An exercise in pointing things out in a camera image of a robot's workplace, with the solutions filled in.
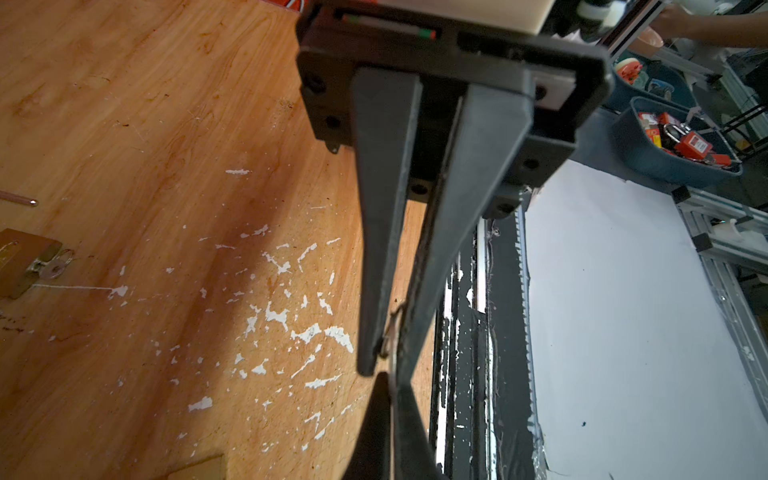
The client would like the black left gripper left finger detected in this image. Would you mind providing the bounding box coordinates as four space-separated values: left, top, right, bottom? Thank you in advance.
342 372 392 480

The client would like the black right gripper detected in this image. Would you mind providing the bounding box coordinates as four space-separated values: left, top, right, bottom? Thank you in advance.
296 1 614 384

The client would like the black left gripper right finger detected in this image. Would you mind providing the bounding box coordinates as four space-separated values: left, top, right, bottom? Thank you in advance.
391 383 446 479

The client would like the small silver key with ring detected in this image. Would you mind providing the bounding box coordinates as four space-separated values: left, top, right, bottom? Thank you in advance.
31 249 74 280

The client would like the large brass padlock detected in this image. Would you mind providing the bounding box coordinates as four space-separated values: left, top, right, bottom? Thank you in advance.
1 228 64 299

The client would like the person forearm in background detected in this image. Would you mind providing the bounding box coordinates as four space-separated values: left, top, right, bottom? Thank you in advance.
650 4 767 48

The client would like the blue bin with padlocks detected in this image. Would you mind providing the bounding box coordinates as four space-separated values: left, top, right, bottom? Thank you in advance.
612 97 744 188

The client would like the white sheet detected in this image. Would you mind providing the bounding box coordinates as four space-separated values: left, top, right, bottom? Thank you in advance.
525 161 767 479

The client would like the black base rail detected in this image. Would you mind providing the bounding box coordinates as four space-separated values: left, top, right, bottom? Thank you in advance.
429 208 547 479

